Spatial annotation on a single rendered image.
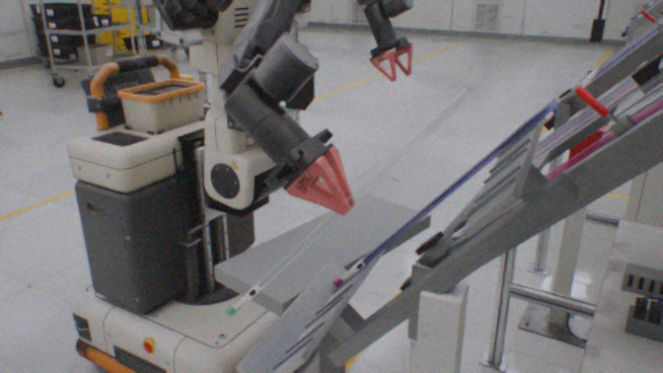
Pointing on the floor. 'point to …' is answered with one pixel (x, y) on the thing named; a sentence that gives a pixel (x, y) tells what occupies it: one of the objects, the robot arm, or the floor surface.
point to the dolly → (67, 45)
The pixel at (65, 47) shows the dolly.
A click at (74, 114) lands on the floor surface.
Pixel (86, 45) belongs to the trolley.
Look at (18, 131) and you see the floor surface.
